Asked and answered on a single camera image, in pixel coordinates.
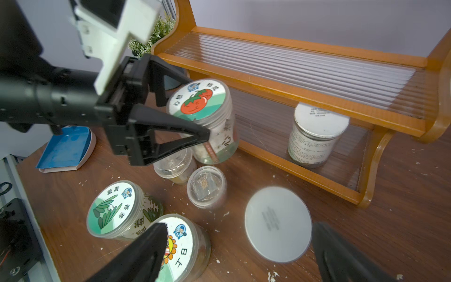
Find tomato lid jar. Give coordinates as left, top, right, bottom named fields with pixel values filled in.
left=166, top=79, right=240, bottom=165

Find white green Ideal jar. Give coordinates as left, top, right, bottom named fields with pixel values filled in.
left=244, top=186, right=312, bottom=263

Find green tree lid jar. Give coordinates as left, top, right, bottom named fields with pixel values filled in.
left=86, top=180, right=164, bottom=240

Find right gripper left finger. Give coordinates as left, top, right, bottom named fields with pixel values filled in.
left=88, top=223, right=168, bottom=282

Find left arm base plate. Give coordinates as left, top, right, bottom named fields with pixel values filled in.
left=1, top=198, right=42, bottom=282

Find sunflower lid jar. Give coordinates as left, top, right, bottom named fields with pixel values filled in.
left=153, top=214, right=211, bottom=282

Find potted green plant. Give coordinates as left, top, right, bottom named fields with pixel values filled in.
left=129, top=15, right=176, bottom=58

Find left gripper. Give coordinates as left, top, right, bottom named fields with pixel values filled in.
left=95, top=55, right=210, bottom=166

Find clear cup red label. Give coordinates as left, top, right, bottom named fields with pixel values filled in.
left=187, top=166, right=227, bottom=209

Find clear cup yellow seeds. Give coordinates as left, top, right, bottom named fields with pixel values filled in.
left=153, top=148, right=197, bottom=184

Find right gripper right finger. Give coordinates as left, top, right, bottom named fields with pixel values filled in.
left=312, top=222, right=396, bottom=282

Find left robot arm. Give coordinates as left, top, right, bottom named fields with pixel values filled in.
left=1, top=1, right=210, bottom=166

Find wooden three-tier shelf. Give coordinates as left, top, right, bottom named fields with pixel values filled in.
left=152, top=1, right=451, bottom=208

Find white lid text jar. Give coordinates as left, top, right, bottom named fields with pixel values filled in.
left=287, top=103, right=350, bottom=168

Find blue white scraper tray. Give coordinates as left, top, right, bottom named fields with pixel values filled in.
left=36, top=126, right=97, bottom=173

